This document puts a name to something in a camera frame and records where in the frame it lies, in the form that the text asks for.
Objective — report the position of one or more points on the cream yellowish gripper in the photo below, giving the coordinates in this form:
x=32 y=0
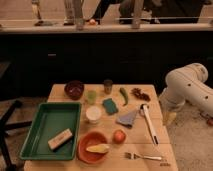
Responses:
x=168 y=117

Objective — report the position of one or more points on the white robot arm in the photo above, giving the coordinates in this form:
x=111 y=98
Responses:
x=185 y=84

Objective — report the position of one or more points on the metal tin cup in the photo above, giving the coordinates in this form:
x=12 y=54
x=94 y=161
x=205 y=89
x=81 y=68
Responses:
x=108 y=83

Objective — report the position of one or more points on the white paper cup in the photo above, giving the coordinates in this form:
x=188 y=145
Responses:
x=93 y=114

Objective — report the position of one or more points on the green plastic cup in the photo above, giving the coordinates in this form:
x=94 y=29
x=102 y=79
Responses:
x=91 y=97

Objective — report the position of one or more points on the grey blue cloth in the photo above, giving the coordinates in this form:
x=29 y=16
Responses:
x=127 y=119

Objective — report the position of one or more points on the red tomato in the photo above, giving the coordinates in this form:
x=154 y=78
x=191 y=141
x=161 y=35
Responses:
x=119 y=136

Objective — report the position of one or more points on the silver fork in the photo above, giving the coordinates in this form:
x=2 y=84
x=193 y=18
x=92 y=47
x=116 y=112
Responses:
x=134 y=156

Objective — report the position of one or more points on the teal green sponge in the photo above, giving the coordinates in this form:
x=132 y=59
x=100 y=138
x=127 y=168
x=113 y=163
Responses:
x=110 y=106

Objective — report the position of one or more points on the yellow corn cob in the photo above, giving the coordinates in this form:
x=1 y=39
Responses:
x=99 y=148

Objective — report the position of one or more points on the orange bowl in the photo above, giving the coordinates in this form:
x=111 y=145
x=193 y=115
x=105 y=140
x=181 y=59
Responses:
x=91 y=139

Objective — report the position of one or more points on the dark red bowl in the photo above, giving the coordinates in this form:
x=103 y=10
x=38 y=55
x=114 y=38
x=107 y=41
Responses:
x=74 y=89

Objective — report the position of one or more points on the beige rectangular block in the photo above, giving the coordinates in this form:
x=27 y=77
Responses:
x=60 y=139

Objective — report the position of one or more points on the green plastic tray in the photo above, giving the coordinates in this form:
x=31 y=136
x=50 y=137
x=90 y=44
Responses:
x=51 y=119

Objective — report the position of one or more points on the black office chair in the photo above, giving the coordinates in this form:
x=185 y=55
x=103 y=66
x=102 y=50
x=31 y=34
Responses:
x=4 y=128

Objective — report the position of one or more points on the white handled utensil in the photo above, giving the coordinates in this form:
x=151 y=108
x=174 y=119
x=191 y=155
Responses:
x=145 y=110

